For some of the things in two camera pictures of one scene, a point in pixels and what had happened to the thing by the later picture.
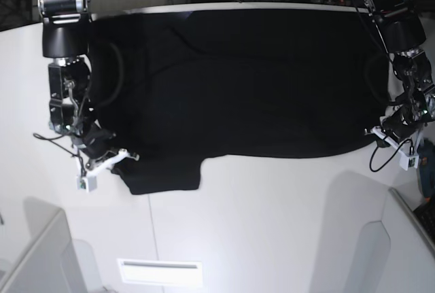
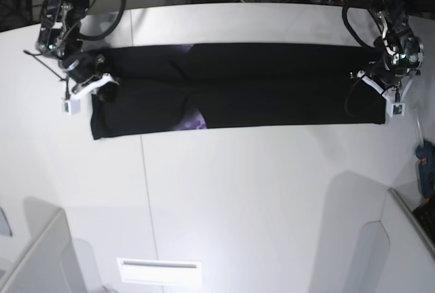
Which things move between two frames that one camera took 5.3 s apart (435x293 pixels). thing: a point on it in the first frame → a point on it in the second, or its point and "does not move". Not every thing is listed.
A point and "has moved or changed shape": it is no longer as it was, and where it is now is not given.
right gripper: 402,123 → 388,73
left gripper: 92,143 → 85,69
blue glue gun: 427,168 does not move
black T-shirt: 171,89 has moved or changed shape
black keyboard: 425,215 does not move
